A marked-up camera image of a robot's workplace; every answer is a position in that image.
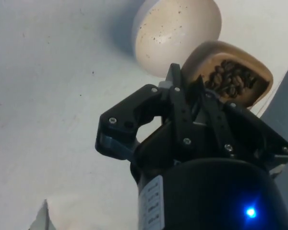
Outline white bowl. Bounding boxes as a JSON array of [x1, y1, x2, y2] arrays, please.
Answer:
[[132, 0, 223, 78]]

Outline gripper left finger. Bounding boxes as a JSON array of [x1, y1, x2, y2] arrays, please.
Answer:
[[95, 63, 192, 160]]

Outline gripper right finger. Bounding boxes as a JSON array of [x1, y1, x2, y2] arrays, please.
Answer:
[[198, 75, 288, 171]]

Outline brown cup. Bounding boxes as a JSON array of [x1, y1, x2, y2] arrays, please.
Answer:
[[182, 40, 275, 112]]

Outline coffee beans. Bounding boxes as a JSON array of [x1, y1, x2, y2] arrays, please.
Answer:
[[204, 59, 258, 99]]

